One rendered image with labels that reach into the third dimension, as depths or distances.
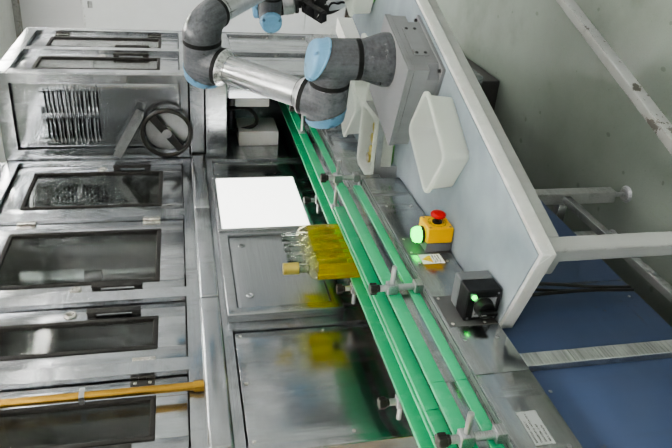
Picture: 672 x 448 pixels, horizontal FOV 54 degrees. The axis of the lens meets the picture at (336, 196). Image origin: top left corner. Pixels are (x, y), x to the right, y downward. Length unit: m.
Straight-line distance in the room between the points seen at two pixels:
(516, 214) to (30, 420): 1.20
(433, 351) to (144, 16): 4.48
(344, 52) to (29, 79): 1.44
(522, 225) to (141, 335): 1.09
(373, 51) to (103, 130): 1.42
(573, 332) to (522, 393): 0.29
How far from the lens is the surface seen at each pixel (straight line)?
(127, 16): 5.57
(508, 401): 1.35
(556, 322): 1.63
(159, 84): 2.82
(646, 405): 1.50
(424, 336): 1.49
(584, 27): 2.26
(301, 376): 1.79
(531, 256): 1.39
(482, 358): 1.43
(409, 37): 1.87
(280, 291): 2.02
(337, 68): 1.82
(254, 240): 2.26
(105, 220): 2.49
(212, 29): 2.02
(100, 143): 2.93
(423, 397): 1.45
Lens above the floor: 1.43
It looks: 13 degrees down
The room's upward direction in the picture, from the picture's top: 92 degrees counter-clockwise
